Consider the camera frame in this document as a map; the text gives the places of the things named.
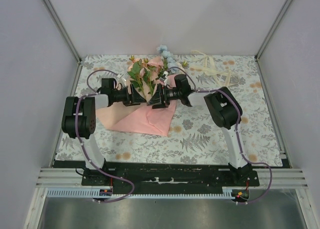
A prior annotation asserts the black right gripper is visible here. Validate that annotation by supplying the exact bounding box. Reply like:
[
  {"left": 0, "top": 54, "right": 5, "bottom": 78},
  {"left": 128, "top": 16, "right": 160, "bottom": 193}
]
[{"left": 147, "top": 84, "right": 182, "bottom": 110}]

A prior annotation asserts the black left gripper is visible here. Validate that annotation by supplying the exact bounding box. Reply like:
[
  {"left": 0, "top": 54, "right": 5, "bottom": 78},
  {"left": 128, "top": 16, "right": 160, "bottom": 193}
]
[{"left": 111, "top": 84, "right": 146, "bottom": 107}]

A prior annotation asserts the orange fake rose stem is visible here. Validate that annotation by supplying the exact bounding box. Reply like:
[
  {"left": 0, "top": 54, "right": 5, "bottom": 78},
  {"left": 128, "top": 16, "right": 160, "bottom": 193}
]
[{"left": 127, "top": 55, "right": 146, "bottom": 94}]

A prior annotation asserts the pink wrapping paper sheet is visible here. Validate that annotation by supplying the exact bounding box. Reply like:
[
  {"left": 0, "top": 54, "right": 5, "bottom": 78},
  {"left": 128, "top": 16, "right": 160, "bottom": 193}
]
[{"left": 96, "top": 56, "right": 177, "bottom": 137}]

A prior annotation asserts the pink fake rose stem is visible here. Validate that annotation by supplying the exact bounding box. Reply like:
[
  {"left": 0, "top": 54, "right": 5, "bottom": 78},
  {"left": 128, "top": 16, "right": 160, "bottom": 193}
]
[{"left": 143, "top": 56, "right": 163, "bottom": 96}]

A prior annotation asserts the cream ribbon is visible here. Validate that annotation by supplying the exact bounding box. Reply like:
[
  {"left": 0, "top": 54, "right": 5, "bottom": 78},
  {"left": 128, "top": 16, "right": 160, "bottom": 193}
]
[{"left": 190, "top": 50, "right": 233, "bottom": 87}]

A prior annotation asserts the blue fake hydrangea stem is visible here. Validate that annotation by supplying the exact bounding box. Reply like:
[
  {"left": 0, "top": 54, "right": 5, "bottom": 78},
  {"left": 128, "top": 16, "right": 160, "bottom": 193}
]
[{"left": 157, "top": 45, "right": 178, "bottom": 74}]

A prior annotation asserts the green leafy rose stem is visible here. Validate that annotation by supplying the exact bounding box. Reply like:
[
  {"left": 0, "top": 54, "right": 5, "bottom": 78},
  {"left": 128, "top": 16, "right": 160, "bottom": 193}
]
[{"left": 164, "top": 61, "right": 189, "bottom": 75}]

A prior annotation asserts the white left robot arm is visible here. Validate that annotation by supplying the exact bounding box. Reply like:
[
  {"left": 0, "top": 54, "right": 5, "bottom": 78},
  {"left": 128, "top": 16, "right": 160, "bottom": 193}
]
[{"left": 61, "top": 78, "right": 147, "bottom": 186}]

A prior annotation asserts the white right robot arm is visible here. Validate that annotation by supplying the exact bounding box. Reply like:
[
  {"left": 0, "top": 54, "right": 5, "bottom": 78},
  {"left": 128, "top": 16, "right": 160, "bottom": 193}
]
[{"left": 147, "top": 74, "right": 253, "bottom": 186}]

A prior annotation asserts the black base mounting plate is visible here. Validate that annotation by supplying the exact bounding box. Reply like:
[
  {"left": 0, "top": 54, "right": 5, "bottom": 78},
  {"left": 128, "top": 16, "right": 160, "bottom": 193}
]
[{"left": 76, "top": 162, "right": 260, "bottom": 194}]

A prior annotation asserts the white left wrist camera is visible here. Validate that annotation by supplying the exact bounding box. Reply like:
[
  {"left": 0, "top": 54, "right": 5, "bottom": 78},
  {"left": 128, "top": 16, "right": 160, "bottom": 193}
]
[{"left": 117, "top": 74, "right": 129, "bottom": 86}]

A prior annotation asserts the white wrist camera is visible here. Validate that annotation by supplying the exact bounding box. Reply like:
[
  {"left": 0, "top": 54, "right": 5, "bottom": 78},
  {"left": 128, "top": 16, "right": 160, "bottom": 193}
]
[
  {"left": 158, "top": 71, "right": 169, "bottom": 86},
  {"left": 117, "top": 74, "right": 129, "bottom": 86}
]

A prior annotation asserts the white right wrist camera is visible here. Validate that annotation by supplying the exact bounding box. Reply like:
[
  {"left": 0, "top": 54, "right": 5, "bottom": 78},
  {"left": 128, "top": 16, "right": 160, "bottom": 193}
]
[{"left": 158, "top": 71, "right": 169, "bottom": 86}]

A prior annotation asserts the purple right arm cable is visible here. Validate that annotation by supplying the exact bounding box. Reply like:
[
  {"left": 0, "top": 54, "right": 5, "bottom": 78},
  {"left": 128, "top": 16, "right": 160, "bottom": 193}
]
[{"left": 167, "top": 66, "right": 273, "bottom": 206}]

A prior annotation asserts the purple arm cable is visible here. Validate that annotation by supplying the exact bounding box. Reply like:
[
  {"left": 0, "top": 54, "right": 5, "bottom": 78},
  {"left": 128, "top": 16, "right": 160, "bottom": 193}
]
[
  {"left": 74, "top": 68, "right": 136, "bottom": 204},
  {"left": 167, "top": 66, "right": 273, "bottom": 206}
]

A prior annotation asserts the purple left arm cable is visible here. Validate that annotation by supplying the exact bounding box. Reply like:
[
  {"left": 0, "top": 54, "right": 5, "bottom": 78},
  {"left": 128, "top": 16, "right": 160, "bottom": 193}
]
[{"left": 74, "top": 68, "right": 136, "bottom": 204}]

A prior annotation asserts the white slotted cable duct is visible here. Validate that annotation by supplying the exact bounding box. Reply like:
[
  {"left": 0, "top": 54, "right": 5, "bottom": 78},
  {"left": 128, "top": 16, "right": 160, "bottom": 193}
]
[{"left": 46, "top": 187, "right": 236, "bottom": 200}]

